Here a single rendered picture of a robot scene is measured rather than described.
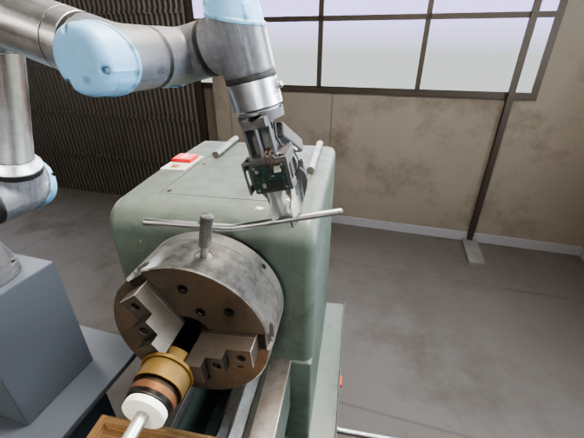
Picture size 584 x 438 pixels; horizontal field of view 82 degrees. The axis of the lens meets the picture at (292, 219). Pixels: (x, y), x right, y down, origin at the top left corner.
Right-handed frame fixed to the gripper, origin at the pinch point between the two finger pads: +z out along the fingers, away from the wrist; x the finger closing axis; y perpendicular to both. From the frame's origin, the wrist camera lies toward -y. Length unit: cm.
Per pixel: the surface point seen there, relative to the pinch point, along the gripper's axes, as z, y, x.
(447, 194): 112, -229, 75
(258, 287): 9.7, 6.6, -7.6
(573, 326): 164, -125, 124
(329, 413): 75, -11, -7
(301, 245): 8.3, -3.9, -0.5
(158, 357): 11.5, 20.3, -21.7
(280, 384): 40.6, 4.2, -11.7
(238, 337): 15.6, 12.9, -11.4
